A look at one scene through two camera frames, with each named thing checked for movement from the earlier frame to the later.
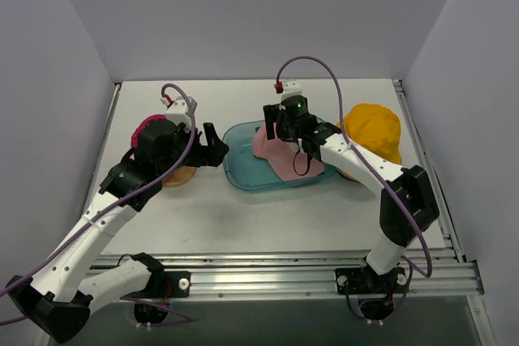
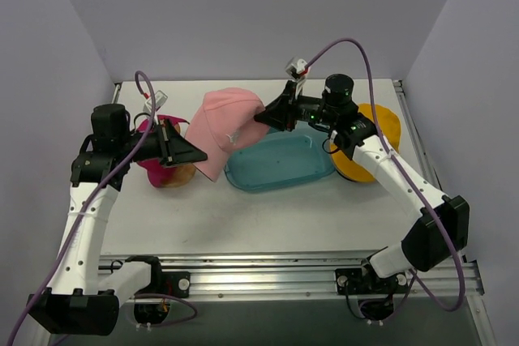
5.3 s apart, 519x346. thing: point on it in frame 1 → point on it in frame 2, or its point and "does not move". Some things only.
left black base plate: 180,284 does not move
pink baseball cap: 285,155 → 224,122
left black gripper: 201,147 does not move
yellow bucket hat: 375,130 does not move
